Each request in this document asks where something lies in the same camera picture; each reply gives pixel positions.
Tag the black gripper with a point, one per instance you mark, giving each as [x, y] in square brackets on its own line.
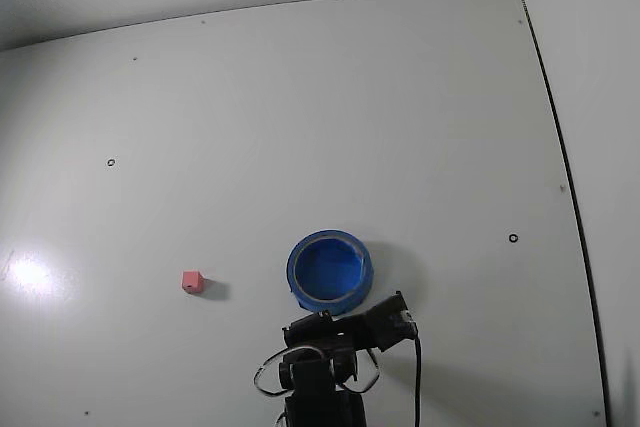
[316, 330]

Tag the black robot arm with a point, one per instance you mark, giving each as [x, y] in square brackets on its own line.
[320, 397]

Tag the small orange cube block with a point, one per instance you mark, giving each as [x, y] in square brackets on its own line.
[191, 281]

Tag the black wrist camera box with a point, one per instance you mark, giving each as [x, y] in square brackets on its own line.
[387, 322]

